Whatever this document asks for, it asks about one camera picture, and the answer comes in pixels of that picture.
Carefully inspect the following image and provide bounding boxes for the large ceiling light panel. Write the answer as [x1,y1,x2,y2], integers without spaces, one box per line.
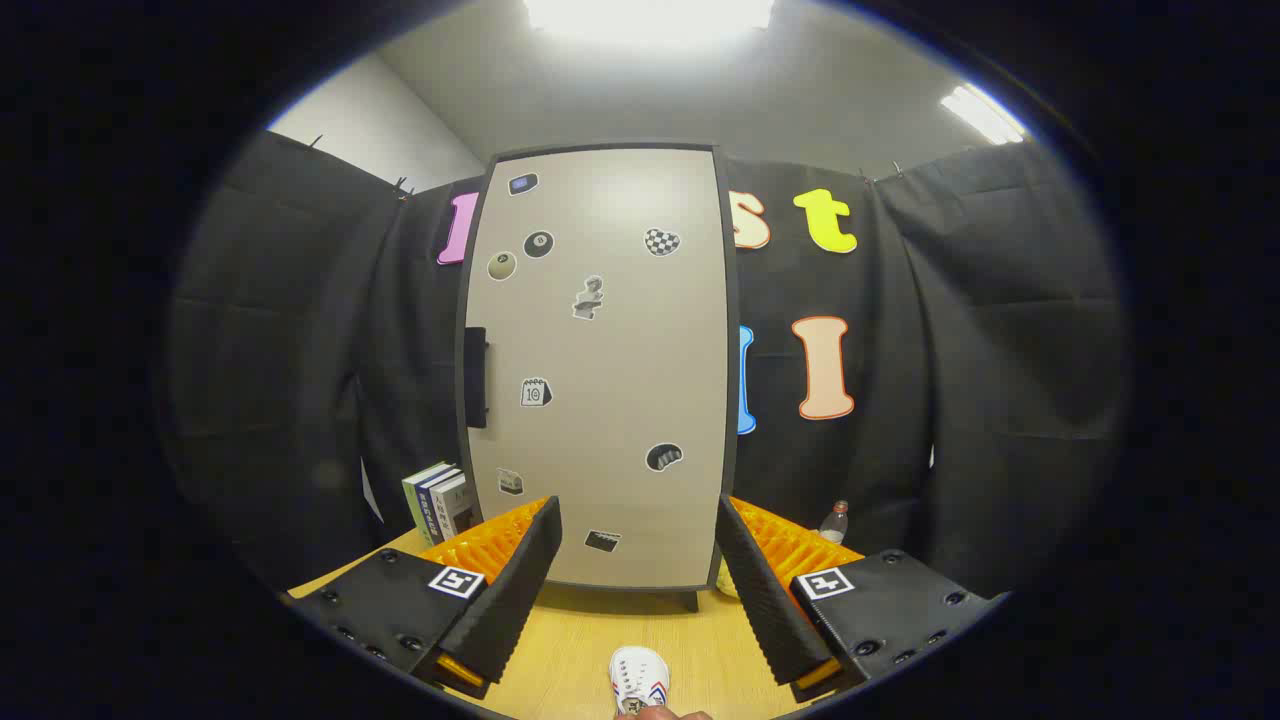
[522,0,776,43]

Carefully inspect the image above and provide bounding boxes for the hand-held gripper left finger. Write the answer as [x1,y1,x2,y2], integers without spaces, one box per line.
[288,495,563,701]

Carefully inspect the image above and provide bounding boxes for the white canvas shoe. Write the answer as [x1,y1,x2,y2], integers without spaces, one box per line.
[609,646,671,717]

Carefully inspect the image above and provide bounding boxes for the narrow ceiling light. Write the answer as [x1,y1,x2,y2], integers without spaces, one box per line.
[940,84,1029,146]

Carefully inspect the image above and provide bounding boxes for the white spine book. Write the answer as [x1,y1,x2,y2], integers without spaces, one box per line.
[433,474,477,541]

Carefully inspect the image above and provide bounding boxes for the dark grey shoe cabinet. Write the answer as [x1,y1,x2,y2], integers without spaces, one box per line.
[455,140,742,613]

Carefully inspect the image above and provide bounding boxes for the dark blue spine book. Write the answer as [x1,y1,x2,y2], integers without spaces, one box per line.
[417,467,461,546]

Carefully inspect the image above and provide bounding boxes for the green spine book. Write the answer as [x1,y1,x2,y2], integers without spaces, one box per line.
[402,462,449,546]

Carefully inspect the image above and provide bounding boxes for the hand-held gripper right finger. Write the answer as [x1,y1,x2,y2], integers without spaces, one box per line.
[715,493,1006,703]

